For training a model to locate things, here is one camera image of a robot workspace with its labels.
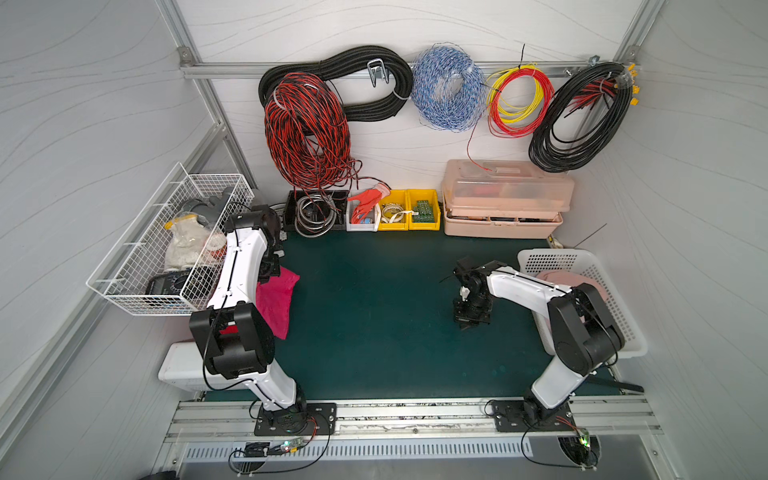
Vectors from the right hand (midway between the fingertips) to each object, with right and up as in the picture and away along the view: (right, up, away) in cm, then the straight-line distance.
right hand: (460, 322), depth 89 cm
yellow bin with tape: (-17, +42, +29) cm, 54 cm away
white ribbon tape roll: (-21, +35, +28) cm, 50 cm away
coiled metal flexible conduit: (-50, +29, +22) cm, 62 cm away
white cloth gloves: (-68, +25, -20) cm, 75 cm away
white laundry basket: (+43, +18, +8) cm, 47 cm away
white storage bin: (-30, +31, +23) cm, 49 cm away
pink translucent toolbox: (+18, +39, +13) cm, 45 cm away
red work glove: (-31, +40, +26) cm, 56 cm away
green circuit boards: (-7, +36, +30) cm, 47 cm away
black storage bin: (-51, +37, +27) cm, 68 cm away
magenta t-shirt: (-54, +8, -5) cm, 55 cm away
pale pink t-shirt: (+37, +12, +7) cm, 39 cm away
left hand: (-58, +14, -10) cm, 60 cm away
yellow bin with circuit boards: (-7, +43, +30) cm, 53 cm away
